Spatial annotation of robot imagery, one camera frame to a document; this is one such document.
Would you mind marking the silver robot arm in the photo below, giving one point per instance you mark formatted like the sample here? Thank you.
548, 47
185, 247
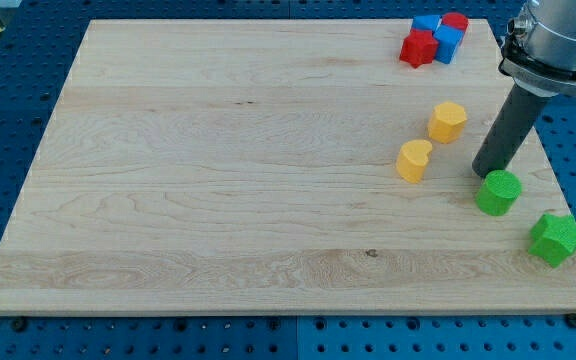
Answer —
539, 51

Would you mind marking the yellow heart block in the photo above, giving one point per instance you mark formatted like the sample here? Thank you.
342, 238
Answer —
413, 159

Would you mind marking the wooden board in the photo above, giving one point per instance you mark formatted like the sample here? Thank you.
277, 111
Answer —
247, 167

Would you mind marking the yellow hexagon block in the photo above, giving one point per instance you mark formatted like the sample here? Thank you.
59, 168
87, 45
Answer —
447, 121

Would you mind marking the red star block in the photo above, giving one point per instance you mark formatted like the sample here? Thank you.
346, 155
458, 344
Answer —
419, 48

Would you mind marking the blue flat block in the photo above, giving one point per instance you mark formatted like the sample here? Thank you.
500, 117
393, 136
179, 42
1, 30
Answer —
426, 22

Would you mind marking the green cylinder block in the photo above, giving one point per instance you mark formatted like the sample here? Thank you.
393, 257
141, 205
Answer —
498, 192

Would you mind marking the blue cube block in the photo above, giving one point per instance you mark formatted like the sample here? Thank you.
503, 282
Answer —
449, 40

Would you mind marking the red cylinder block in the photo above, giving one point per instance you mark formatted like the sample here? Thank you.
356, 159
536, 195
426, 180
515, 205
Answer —
455, 20

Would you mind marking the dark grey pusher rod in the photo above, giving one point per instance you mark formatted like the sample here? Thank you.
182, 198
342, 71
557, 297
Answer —
509, 130

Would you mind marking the green star block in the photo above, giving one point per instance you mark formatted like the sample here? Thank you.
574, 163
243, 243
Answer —
553, 238

